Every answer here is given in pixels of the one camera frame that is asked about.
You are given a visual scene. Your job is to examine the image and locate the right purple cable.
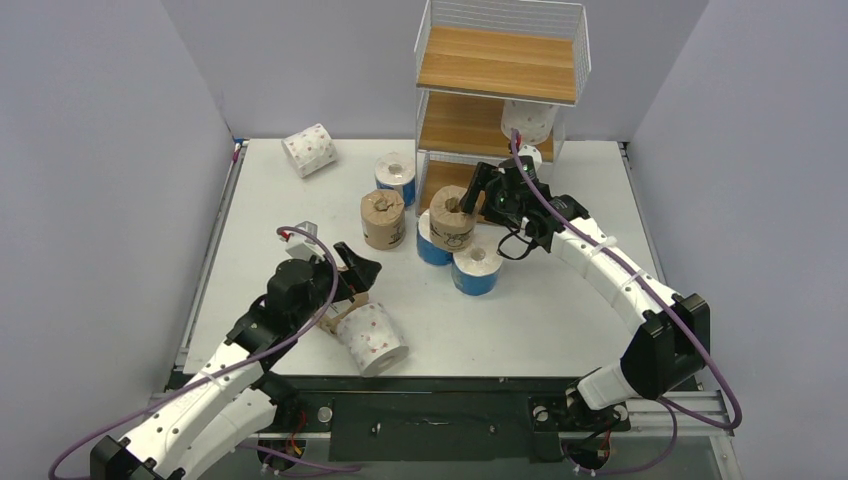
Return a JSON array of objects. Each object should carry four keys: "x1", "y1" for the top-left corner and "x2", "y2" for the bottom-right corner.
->
[{"x1": 508, "y1": 129, "x2": 743, "y2": 475}]

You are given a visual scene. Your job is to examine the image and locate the white wire wooden shelf rack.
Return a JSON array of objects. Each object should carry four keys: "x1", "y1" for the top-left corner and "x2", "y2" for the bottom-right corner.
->
[{"x1": 414, "y1": 1, "x2": 592, "y2": 213}]

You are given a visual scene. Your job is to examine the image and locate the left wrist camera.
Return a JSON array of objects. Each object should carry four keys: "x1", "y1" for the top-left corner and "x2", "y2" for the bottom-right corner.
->
[{"x1": 276, "y1": 221, "x2": 324, "y2": 261}]

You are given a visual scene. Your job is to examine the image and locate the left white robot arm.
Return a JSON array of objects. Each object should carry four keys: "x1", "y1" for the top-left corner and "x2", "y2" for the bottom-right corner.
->
[{"x1": 89, "y1": 242, "x2": 382, "y2": 479}]

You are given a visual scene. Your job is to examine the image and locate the white floral roll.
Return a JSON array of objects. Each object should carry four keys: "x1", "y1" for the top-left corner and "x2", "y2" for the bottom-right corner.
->
[
  {"x1": 336, "y1": 303, "x2": 410, "y2": 378},
  {"x1": 500, "y1": 100, "x2": 560, "y2": 145},
  {"x1": 281, "y1": 123, "x2": 339, "y2": 179}
]

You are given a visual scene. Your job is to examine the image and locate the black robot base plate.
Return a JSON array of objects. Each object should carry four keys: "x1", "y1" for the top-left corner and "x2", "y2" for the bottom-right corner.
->
[{"x1": 256, "y1": 376, "x2": 630, "y2": 462}]

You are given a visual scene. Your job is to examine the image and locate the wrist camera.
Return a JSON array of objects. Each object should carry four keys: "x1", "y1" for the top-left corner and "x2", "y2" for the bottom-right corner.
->
[
  {"x1": 517, "y1": 143, "x2": 544, "y2": 175},
  {"x1": 276, "y1": 221, "x2": 324, "y2": 261}
]

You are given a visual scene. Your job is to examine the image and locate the blue wrapped roll under stack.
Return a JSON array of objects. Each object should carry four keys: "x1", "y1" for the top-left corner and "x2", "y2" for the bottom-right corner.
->
[{"x1": 416, "y1": 210, "x2": 453, "y2": 266}]

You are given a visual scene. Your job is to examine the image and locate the blue wrapped roll back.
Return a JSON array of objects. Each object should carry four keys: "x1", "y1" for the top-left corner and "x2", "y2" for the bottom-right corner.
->
[{"x1": 374, "y1": 152, "x2": 416, "y2": 208}]

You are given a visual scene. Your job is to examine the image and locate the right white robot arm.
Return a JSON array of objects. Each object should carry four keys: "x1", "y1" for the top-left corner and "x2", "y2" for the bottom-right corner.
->
[{"x1": 460, "y1": 158, "x2": 710, "y2": 427}]

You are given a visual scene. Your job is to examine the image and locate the blue wrapped roll front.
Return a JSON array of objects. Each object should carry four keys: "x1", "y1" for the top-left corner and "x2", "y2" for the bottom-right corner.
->
[{"x1": 451, "y1": 235, "x2": 503, "y2": 296}]

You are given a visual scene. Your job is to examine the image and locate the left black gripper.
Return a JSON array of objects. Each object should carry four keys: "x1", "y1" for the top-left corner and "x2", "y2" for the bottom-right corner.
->
[{"x1": 292, "y1": 242, "x2": 380, "y2": 329}]

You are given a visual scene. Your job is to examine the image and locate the brown roll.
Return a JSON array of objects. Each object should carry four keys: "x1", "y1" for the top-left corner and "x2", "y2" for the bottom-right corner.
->
[
  {"x1": 360, "y1": 189, "x2": 406, "y2": 250},
  {"x1": 317, "y1": 267, "x2": 370, "y2": 335},
  {"x1": 429, "y1": 185, "x2": 476, "y2": 253}
]

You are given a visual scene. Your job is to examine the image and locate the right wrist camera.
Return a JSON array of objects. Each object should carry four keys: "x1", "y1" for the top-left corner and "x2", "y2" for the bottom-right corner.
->
[{"x1": 517, "y1": 143, "x2": 544, "y2": 175}]

